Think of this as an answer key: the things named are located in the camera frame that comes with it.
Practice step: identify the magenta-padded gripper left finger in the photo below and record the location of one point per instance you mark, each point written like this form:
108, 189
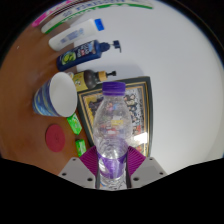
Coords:
78, 171

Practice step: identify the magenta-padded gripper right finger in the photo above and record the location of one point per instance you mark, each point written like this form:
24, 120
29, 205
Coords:
143, 170

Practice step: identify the clear purple-label water bottle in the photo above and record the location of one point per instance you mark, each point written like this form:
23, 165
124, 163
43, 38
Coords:
111, 133

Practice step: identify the flat round red coaster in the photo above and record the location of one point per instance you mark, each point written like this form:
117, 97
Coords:
55, 138

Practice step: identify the framed group photo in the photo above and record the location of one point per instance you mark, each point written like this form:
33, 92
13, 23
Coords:
140, 110

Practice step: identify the blue patterned paper cup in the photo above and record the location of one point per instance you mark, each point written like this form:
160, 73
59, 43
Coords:
61, 95

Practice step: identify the brown yellow-label pump bottle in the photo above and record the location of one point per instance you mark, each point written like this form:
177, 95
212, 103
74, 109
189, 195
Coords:
88, 80

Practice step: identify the dark blue pump bottle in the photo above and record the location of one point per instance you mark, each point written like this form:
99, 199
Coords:
80, 55

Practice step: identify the white bottle blue cap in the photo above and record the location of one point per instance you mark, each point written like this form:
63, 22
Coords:
73, 35

